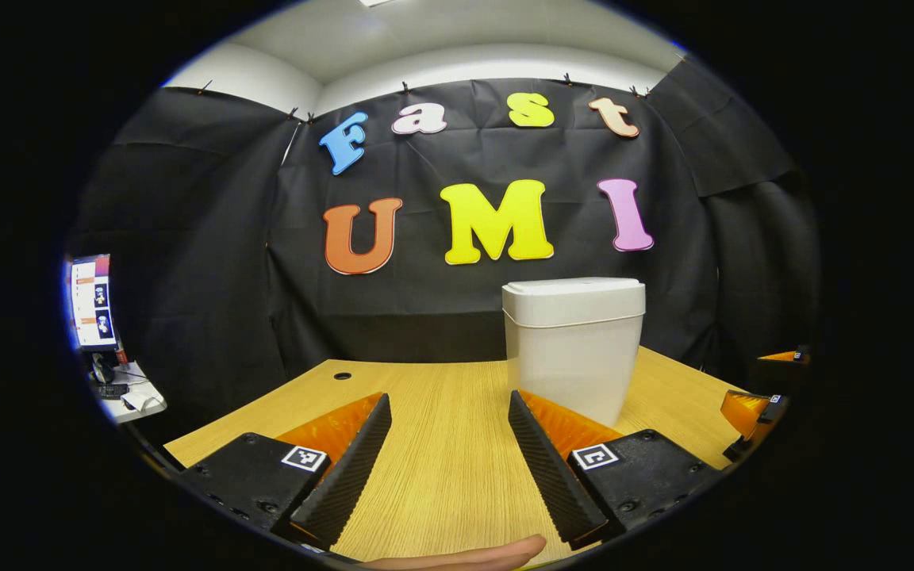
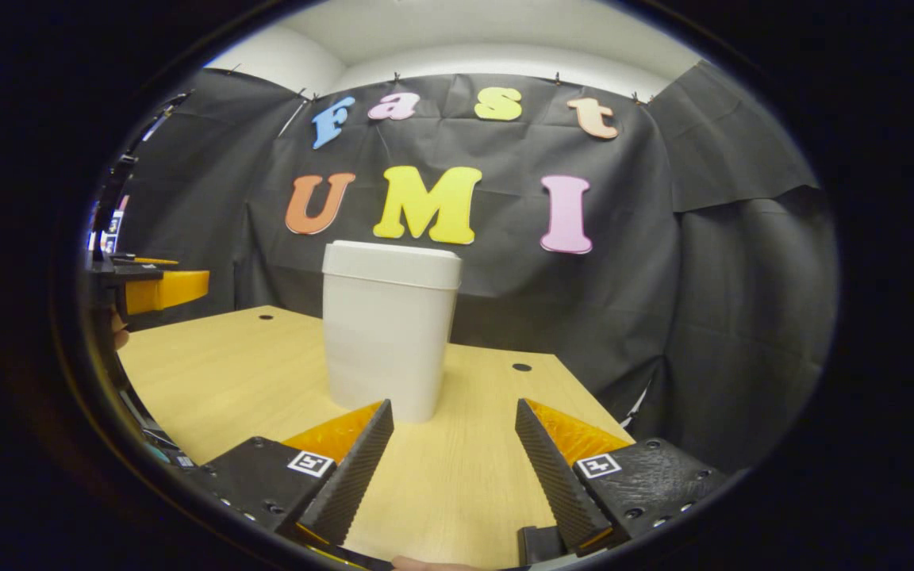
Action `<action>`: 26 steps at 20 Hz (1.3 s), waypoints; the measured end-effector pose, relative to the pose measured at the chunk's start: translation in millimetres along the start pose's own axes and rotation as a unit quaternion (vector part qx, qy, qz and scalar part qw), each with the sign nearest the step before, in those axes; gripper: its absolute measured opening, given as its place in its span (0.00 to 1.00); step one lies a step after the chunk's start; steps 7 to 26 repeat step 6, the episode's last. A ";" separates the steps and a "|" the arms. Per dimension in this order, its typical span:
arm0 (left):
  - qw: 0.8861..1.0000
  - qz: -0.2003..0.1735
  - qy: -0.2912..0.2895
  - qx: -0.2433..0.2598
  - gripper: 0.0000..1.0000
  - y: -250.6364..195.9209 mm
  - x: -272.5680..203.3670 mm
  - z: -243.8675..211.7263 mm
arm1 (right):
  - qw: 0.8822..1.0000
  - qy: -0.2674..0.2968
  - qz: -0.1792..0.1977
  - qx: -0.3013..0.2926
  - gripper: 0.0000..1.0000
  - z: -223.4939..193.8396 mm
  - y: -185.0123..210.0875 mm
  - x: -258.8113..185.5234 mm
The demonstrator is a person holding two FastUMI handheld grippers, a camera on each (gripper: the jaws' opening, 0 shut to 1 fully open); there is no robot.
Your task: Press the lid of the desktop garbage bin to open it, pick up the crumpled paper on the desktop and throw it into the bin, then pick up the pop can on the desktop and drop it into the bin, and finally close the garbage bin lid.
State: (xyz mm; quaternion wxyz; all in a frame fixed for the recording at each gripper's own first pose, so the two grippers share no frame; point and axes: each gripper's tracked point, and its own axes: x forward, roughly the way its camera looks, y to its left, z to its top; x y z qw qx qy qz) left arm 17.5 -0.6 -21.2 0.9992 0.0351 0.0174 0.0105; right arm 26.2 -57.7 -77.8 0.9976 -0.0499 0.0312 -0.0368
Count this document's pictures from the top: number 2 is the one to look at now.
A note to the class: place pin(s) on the black backdrop cloth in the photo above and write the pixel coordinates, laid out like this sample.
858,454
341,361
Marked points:
647,317

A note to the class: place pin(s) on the white garbage bin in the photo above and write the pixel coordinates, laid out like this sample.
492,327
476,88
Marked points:
389,333

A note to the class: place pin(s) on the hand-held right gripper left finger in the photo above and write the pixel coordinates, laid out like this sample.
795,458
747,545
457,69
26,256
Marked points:
358,468

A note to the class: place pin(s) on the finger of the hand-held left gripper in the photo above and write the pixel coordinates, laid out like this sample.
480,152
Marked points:
167,289
147,260

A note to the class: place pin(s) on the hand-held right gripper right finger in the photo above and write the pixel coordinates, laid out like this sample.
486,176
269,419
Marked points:
552,476

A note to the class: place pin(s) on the wooden desktop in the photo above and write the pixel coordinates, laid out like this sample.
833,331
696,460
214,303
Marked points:
227,373

